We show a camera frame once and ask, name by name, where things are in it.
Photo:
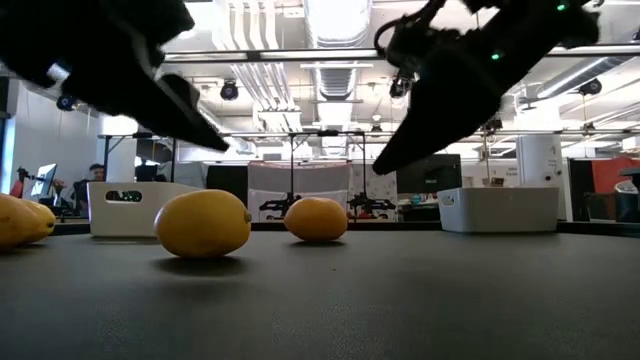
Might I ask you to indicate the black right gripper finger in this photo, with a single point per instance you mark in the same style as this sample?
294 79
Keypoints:
460 115
415 120

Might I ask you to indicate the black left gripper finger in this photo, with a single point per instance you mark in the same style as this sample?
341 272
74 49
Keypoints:
195 110
150 112

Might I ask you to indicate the yellow lemon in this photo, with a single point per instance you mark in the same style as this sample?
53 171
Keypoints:
202 225
46 222
12 222

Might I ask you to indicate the orange tinted lemon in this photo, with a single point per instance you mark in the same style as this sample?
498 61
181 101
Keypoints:
316 220

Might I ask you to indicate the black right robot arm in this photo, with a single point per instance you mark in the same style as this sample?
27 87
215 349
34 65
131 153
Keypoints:
550 20

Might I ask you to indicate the black background robot arm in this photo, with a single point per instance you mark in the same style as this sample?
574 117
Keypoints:
372 205
282 205

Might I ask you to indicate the black computer monitor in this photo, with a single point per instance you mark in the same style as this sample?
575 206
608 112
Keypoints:
227 178
435 175

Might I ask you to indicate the patterned cubicle partition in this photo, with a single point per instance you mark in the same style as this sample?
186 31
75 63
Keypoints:
380 182

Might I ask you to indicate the white ceiling pipe bundle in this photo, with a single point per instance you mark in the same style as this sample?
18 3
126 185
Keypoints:
260 40

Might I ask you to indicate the white plastic basket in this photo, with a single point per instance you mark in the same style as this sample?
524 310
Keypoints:
125 220
500 210

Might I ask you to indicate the grey cubicle partition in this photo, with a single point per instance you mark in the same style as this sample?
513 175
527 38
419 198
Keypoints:
320 177

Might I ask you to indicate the lit computer monitor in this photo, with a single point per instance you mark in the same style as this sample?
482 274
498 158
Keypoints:
44 180

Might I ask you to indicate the red partition panel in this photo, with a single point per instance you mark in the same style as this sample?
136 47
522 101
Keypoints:
615 175

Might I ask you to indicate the black table mat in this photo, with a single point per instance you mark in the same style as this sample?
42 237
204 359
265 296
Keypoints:
320 310

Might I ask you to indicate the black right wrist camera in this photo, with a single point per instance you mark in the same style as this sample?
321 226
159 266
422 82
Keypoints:
425 50

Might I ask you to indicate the silver ceiling air duct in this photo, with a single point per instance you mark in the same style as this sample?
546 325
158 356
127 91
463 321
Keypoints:
580 75
337 30

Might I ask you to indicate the black neighbouring rig frame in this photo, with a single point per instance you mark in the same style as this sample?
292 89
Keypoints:
291 165

